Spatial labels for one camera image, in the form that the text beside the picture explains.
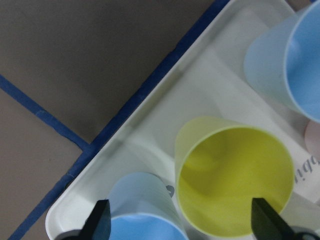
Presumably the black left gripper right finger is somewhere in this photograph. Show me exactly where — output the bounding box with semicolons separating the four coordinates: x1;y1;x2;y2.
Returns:
251;198;320;240

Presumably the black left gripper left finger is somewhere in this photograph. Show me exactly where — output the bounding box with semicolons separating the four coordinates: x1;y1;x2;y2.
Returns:
56;199;111;240

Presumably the yellow plastic cup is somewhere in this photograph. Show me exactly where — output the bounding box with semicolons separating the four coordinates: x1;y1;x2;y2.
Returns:
174;116;294;238

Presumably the near light blue cup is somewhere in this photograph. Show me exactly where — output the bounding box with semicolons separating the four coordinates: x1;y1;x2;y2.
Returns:
107;172;188;240

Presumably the light blue cup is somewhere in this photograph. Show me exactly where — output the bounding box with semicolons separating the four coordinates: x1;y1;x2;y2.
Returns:
243;0;320;123
107;172;188;240

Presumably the pink plastic cup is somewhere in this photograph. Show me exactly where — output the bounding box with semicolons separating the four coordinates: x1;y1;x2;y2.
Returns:
304;120;320;159

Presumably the far light blue cup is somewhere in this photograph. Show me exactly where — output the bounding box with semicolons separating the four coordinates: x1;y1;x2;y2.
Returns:
243;0;320;123

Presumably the white plastic tray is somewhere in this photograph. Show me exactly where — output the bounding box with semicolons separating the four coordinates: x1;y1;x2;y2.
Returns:
45;0;320;240

